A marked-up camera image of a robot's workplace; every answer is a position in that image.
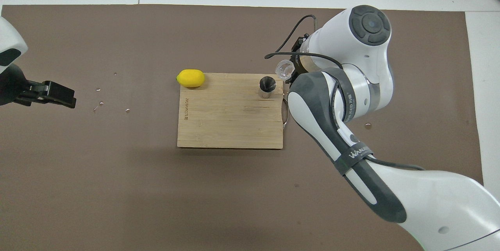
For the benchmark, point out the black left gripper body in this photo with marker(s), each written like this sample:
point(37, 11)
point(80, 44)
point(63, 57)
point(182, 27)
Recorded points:
point(13, 86)

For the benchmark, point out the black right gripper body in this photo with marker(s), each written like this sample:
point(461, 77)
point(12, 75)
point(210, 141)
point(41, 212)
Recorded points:
point(301, 45)

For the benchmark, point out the small clear glass cup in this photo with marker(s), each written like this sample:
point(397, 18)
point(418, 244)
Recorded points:
point(284, 69)

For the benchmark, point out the steel cocktail jigger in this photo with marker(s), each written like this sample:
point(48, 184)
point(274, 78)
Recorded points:
point(267, 84)

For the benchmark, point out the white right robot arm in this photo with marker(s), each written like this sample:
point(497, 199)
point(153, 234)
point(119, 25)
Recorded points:
point(363, 71)

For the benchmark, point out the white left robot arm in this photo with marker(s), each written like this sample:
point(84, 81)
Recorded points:
point(9, 38)

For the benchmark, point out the bamboo cutting board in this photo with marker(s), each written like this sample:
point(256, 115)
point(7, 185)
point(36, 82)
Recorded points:
point(230, 114)

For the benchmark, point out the yellow lemon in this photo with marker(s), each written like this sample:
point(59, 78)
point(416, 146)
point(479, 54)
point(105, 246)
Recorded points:
point(190, 78)

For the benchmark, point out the brown table mat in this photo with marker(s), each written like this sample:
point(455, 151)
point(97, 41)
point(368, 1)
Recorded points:
point(156, 204)

